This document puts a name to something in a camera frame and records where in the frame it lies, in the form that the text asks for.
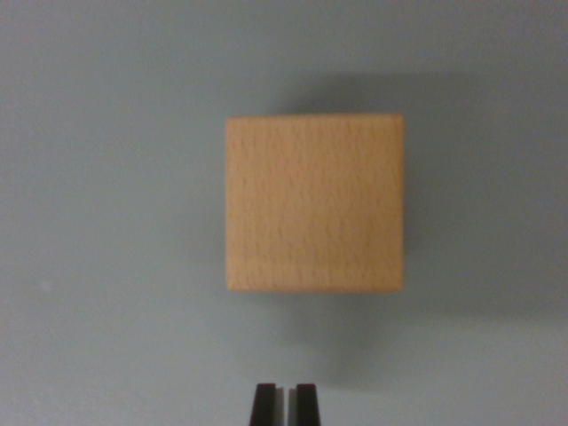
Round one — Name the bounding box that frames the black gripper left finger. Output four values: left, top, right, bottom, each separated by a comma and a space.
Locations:
249, 383, 288, 426

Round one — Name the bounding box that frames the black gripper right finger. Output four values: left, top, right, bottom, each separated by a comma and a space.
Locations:
287, 383, 322, 426

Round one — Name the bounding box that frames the wooden cube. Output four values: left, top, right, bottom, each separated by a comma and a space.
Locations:
225, 114, 406, 294

